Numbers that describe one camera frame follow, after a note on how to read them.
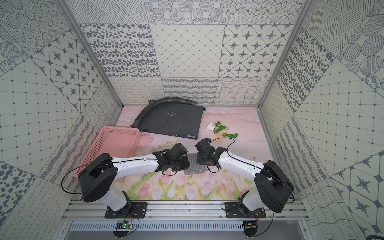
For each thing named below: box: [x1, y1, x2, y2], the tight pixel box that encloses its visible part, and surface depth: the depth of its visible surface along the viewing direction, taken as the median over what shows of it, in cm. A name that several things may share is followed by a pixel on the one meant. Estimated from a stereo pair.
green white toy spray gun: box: [205, 121, 230, 134], surface depth 109 cm
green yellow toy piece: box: [222, 132, 238, 139], surface depth 105 cm
